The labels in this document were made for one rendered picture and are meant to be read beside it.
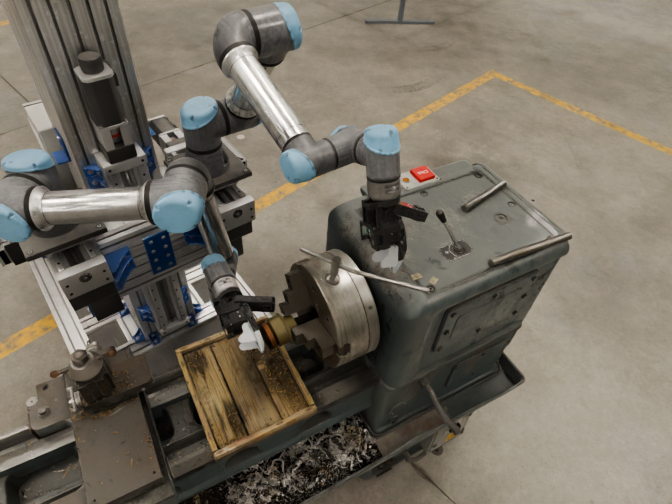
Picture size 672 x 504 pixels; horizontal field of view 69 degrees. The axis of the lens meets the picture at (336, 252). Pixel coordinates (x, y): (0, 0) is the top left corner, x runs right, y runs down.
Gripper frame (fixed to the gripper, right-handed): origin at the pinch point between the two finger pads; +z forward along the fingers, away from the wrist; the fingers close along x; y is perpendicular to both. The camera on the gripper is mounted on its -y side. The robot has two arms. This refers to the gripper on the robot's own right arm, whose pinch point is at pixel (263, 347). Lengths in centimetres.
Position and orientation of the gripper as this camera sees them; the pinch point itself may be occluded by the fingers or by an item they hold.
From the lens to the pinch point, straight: 133.8
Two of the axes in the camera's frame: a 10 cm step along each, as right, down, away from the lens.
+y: -8.8, 3.1, -3.7
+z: 4.8, 6.6, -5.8
